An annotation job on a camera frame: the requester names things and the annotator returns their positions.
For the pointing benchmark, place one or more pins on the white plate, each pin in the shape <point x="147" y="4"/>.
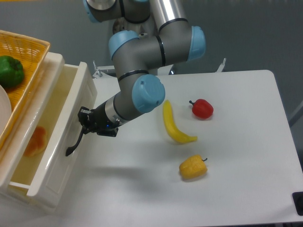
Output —
<point x="5" y="109"/>

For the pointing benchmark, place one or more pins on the orange knotted bread roll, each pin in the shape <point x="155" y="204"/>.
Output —
<point x="37" y="143"/>

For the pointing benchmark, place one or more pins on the black corner device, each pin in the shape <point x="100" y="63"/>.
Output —
<point x="298" y="202"/>

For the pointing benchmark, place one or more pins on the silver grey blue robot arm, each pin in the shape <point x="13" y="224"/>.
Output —
<point x="133" y="57"/>

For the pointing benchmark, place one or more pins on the yellow bell pepper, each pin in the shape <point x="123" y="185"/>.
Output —
<point x="192" y="167"/>

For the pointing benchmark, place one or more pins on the white drawer cabinet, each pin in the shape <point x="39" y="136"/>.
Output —
<point x="15" y="144"/>

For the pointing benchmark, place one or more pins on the yellow banana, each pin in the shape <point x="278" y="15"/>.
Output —
<point x="171" y="128"/>

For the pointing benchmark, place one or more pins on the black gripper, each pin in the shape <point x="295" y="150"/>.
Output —
<point x="100" y="122"/>

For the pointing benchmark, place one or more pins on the yellow woven basket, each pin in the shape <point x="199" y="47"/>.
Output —
<point x="22" y="56"/>

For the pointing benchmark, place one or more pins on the green bell pepper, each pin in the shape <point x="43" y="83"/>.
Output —
<point x="11" y="72"/>

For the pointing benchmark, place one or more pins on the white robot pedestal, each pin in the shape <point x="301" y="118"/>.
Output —
<point x="145" y="30"/>

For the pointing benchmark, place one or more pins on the red bell pepper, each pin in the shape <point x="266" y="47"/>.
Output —
<point x="202" y="109"/>

